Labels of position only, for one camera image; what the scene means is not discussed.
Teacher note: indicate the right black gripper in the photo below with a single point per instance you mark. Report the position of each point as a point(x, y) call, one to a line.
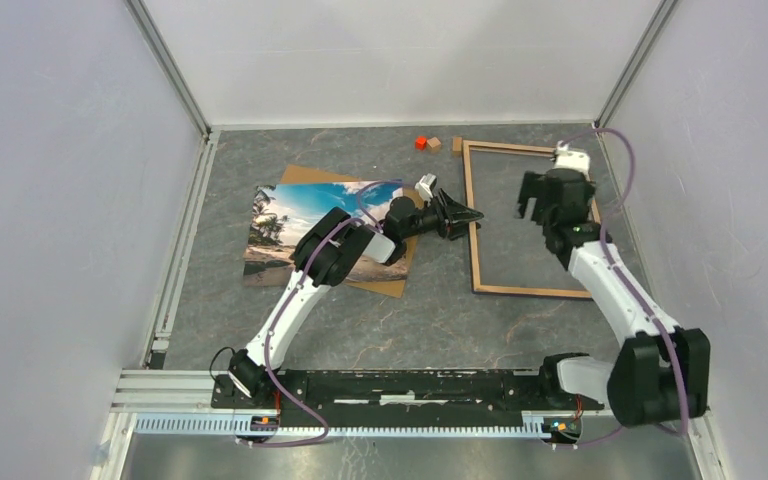
point(531, 188)

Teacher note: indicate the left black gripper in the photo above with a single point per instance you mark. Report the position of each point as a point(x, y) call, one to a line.
point(459, 215)

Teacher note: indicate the wooden picture frame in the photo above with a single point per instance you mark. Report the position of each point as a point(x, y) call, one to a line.
point(470, 218)

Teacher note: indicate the tan wooden block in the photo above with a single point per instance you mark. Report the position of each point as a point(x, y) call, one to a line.
point(457, 146)

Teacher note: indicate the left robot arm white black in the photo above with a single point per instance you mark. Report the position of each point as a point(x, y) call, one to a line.
point(324, 258)

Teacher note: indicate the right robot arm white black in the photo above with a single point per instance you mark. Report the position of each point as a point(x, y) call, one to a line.
point(661, 372)

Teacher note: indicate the beach landscape photo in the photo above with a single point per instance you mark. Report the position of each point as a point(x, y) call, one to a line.
point(283, 214)

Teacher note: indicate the tan wooden cube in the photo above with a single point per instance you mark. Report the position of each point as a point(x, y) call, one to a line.
point(433, 145)

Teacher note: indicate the brown cardboard backing board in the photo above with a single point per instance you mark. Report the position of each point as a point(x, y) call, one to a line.
point(295, 174)

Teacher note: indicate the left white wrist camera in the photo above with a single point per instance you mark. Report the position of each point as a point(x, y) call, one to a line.
point(425, 187)

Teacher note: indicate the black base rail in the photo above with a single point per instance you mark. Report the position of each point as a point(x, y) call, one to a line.
point(403, 398)

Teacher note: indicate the white cable duct strip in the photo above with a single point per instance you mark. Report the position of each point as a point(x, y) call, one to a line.
point(240, 425)

